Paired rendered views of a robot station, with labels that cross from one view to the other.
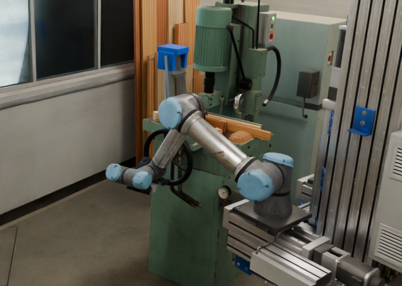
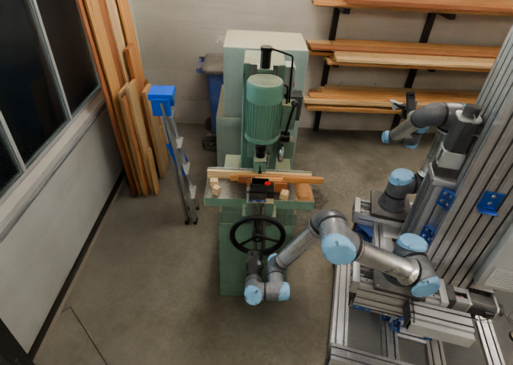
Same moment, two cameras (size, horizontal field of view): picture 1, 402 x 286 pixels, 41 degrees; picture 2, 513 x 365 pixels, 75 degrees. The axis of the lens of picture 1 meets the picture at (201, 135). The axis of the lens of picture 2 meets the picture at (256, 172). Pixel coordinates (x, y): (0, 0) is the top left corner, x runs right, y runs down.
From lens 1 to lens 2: 1.71 m
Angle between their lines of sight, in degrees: 35
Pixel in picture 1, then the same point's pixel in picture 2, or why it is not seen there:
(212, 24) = (273, 101)
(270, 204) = not seen: hidden behind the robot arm
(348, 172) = (462, 234)
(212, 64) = (272, 137)
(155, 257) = (227, 286)
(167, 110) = (340, 251)
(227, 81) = not seen: hidden behind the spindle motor
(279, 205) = not seen: hidden behind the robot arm
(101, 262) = (179, 307)
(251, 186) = (427, 289)
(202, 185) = (273, 234)
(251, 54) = (288, 109)
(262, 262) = (424, 329)
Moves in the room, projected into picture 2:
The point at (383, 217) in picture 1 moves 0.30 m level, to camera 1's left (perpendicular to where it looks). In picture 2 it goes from (499, 264) to (460, 293)
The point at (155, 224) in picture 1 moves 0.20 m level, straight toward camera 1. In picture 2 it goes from (226, 267) to (243, 290)
